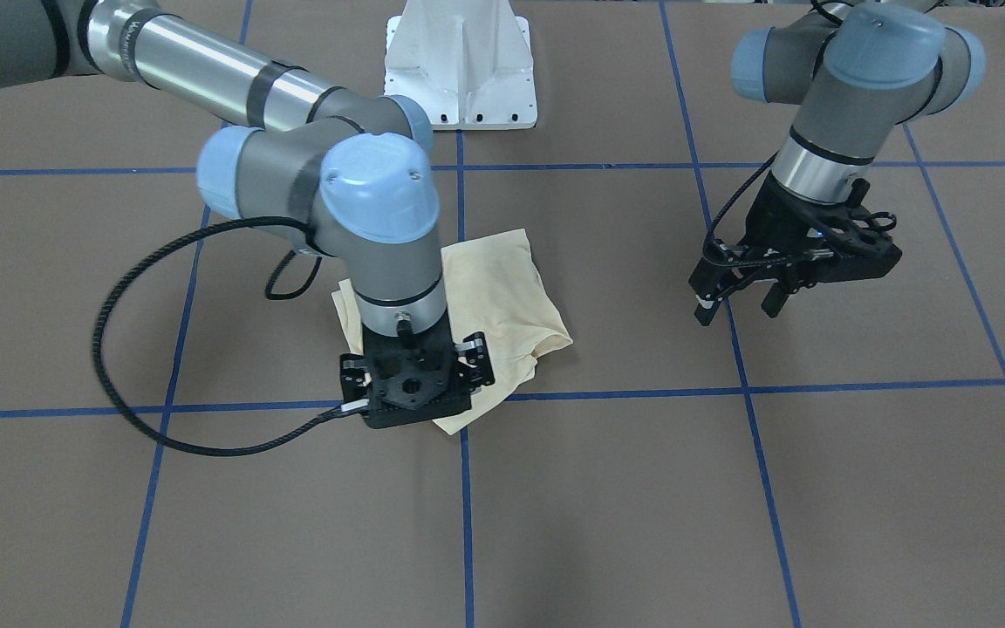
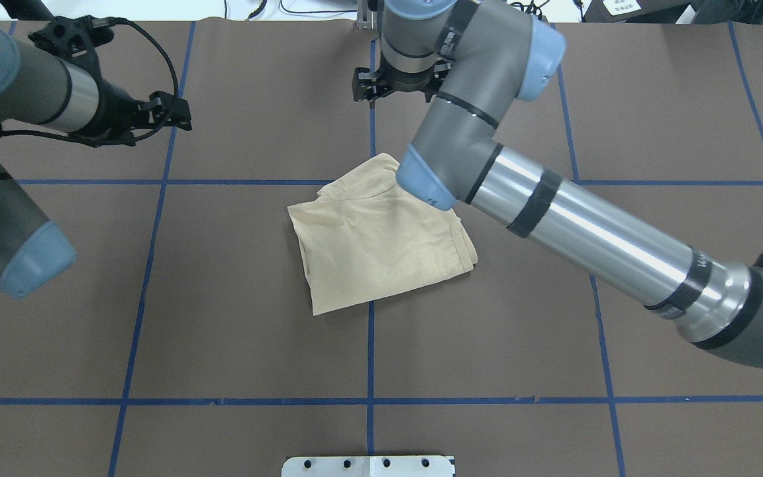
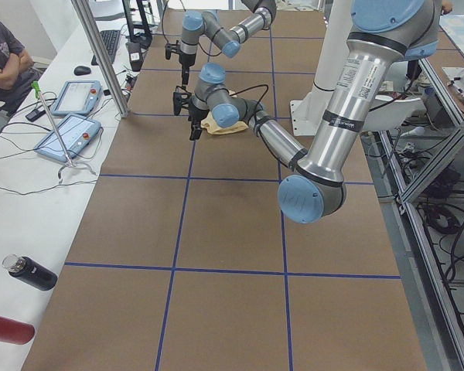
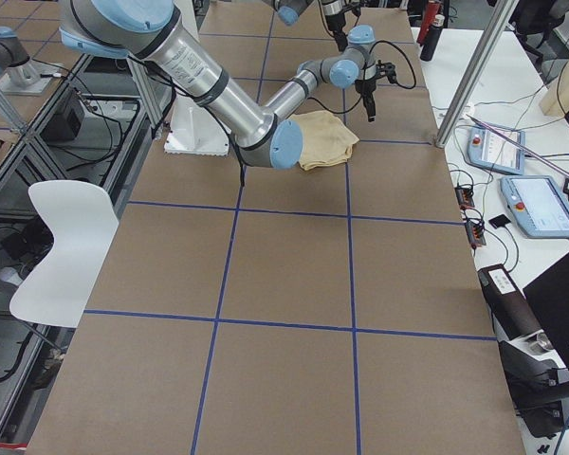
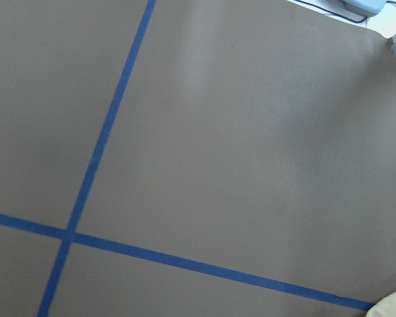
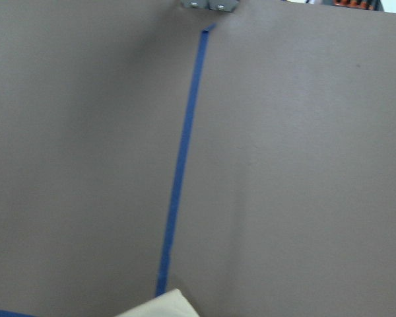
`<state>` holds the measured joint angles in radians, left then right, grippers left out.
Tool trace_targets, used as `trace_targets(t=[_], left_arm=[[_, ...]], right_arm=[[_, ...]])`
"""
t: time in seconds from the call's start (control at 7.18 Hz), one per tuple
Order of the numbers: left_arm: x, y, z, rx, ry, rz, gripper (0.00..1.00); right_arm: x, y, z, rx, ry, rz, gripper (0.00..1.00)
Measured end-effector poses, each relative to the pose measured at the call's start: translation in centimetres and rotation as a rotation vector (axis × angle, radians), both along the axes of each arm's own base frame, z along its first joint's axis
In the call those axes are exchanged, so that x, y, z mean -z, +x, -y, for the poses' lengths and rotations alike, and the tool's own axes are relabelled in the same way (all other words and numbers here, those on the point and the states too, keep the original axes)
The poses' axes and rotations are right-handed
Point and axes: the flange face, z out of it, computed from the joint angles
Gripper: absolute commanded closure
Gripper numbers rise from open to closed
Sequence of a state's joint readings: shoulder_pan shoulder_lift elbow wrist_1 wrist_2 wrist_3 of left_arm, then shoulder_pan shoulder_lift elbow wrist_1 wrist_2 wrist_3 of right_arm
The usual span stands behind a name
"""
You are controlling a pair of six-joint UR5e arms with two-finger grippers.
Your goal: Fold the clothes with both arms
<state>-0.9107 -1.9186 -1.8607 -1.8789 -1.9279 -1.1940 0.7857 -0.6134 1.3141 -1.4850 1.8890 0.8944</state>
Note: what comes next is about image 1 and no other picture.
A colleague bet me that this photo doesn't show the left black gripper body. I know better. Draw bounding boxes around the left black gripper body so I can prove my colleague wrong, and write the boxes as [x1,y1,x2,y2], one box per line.
[689,174,841,302]

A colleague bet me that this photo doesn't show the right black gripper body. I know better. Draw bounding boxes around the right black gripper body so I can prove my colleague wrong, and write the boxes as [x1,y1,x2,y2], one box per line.
[360,307,457,367]

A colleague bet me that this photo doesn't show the beige long-sleeve printed shirt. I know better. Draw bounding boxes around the beige long-sleeve printed shirt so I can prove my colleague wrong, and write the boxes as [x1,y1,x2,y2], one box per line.
[334,229,571,433]

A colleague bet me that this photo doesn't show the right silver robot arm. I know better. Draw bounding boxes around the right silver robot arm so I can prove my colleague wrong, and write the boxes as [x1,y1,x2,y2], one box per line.
[0,1,494,413]

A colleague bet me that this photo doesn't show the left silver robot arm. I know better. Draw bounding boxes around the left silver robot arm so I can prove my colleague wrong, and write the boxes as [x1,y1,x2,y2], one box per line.
[689,1,988,326]

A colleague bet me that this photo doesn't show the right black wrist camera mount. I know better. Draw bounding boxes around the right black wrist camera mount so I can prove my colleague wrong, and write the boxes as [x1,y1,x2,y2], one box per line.
[364,350,475,429]

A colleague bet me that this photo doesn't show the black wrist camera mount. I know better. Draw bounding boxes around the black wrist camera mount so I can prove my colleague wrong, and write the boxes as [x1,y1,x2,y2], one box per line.
[798,178,902,286]
[364,350,475,429]

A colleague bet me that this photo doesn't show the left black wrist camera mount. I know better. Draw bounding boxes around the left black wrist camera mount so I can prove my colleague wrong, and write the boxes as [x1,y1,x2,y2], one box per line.
[798,178,902,286]

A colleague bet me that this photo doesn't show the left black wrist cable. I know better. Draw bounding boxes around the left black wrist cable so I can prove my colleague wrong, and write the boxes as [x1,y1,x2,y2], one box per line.
[701,154,783,263]

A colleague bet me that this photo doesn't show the white camera post with base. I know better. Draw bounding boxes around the white camera post with base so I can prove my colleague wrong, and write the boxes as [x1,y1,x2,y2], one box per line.
[384,1,539,131]

